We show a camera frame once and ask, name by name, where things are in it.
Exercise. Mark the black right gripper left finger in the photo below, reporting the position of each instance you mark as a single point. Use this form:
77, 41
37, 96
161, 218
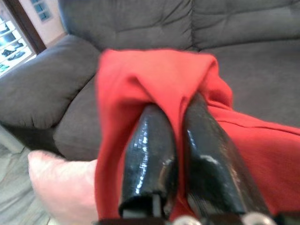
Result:
150, 152

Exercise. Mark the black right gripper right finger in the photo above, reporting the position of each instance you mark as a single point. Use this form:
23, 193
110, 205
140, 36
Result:
211, 159

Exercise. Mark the red fabric pillow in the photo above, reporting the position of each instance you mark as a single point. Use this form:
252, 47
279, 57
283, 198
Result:
152, 77

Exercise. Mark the pink fabric pillow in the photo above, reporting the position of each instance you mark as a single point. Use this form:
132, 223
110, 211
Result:
63, 182

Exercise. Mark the large grey fabric sofa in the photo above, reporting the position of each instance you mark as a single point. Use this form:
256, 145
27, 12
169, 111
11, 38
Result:
164, 23

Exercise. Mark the dark shoes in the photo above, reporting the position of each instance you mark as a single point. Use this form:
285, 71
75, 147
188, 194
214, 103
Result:
14, 55

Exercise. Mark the green sandals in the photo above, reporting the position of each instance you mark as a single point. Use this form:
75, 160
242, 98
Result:
3, 67

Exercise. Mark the blue glass block window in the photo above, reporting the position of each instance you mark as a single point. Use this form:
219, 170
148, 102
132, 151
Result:
42, 10

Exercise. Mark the white window grille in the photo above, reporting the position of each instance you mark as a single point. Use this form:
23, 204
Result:
9, 37

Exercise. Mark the brown wooden door frame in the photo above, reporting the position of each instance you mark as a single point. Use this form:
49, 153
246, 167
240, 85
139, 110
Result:
28, 28

